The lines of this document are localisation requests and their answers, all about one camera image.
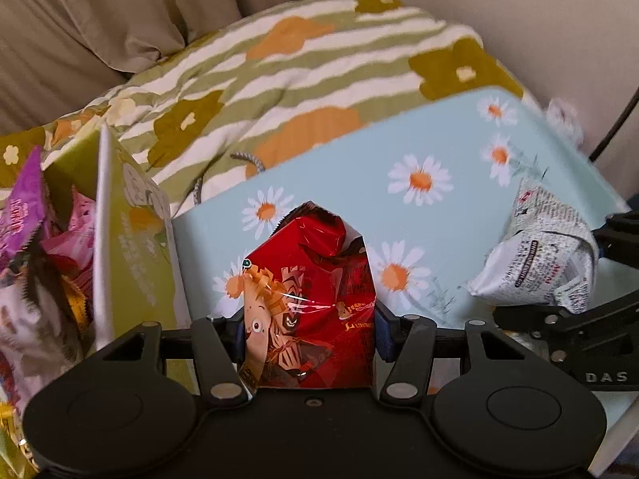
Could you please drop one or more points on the white printed snack packet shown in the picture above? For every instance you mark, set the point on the white printed snack packet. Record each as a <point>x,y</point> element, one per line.
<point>539,254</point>

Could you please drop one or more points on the white and brown snack packet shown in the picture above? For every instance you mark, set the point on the white and brown snack packet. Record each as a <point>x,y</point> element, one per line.
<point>35,319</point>

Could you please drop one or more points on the white crumpled cloth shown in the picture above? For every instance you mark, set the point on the white crumpled cloth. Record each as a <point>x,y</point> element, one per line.
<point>564,119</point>

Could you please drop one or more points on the pink snack packet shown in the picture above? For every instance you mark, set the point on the pink snack packet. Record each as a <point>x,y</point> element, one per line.
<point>80,229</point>

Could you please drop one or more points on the purple snack packet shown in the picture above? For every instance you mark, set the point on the purple snack packet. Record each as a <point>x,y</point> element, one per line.
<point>22,209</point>

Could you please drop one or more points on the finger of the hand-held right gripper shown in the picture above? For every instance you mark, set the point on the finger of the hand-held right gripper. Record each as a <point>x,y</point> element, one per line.
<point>534,317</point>
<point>621,239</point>

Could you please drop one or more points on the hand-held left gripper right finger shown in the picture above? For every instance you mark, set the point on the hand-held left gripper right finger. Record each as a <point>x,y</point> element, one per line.
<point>385,334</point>

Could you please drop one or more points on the yellow and brown snack packet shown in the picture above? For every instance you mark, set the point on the yellow and brown snack packet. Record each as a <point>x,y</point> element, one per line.
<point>80,304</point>

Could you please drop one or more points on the red snack packet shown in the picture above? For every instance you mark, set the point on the red snack packet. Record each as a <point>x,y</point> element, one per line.
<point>309,299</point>

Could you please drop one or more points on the green cardboard box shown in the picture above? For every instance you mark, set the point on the green cardboard box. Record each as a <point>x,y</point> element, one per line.
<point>145,259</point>

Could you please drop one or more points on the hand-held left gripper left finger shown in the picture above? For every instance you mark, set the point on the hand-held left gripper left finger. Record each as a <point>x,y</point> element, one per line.
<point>214,349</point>

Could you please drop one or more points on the green striped flower blanket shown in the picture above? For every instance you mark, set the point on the green striped flower blanket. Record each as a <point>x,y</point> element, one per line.
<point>299,85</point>

